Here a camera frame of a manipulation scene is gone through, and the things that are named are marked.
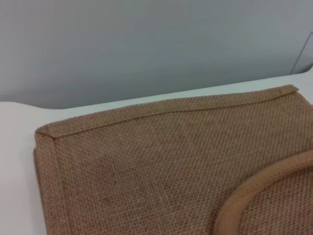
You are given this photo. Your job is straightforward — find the brown jute handbag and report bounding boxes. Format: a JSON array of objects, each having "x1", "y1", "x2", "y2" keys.
[{"x1": 33, "y1": 84, "x2": 313, "y2": 235}]

